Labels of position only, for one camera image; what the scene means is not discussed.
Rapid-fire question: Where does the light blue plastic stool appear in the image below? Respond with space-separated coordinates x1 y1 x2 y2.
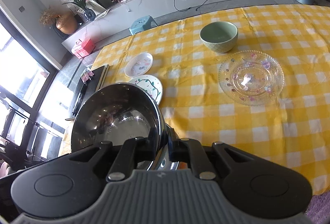
129 15 158 35

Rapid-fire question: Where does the clear glass flower plate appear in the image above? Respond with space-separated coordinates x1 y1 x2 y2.
218 50 285 106

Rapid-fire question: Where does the small white printed plate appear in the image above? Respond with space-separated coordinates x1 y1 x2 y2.
124 53 153 77

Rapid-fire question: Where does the green ceramic bowl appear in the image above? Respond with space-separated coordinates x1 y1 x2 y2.
199 21 238 53

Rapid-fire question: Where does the black notebook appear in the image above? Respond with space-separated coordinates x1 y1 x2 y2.
69 64 110 118

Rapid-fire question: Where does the orange steel bowl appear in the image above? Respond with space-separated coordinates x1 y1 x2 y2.
71 83 179 170

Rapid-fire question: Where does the bronze round vase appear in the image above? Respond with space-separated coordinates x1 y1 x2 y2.
56 13 78 35

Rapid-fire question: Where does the green plant in blue vase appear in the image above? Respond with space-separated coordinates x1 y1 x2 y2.
63 0 96 21

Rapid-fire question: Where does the yellow checkered tablecloth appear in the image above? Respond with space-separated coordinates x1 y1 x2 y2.
58 4 330 195

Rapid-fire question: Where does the purple fuzzy rug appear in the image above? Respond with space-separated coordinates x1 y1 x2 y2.
305 192 330 224

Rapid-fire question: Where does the pink hair clip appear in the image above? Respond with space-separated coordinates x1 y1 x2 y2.
81 70 94 84

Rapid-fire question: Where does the white canvas bag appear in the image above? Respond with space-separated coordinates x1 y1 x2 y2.
86 0 106 16

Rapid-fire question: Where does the pink storage box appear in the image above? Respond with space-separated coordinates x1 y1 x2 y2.
71 38 95 59

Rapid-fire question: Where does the white Fruity ceramic plate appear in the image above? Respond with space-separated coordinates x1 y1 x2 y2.
129 74 163 105

